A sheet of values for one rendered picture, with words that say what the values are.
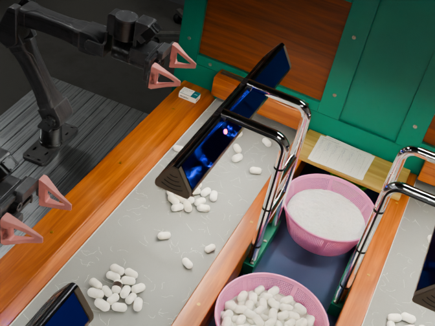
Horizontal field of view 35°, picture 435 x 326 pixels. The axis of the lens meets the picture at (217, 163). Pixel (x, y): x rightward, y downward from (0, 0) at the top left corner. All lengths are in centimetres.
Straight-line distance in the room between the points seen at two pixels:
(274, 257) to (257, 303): 22
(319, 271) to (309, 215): 16
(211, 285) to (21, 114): 90
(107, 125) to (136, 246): 58
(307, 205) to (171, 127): 47
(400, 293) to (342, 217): 28
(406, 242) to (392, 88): 44
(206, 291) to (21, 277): 42
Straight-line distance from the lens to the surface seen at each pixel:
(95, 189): 181
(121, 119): 220
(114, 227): 175
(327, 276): 185
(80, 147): 208
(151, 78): 169
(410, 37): 195
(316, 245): 185
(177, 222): 178
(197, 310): 157
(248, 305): 164
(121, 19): 171
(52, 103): 196
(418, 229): 200
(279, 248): 187
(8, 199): 130
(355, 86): 205
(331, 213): 194
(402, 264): 187
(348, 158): 207
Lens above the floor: 200
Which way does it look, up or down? 40 degrees down
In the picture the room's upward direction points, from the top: 12 degrees clockwise
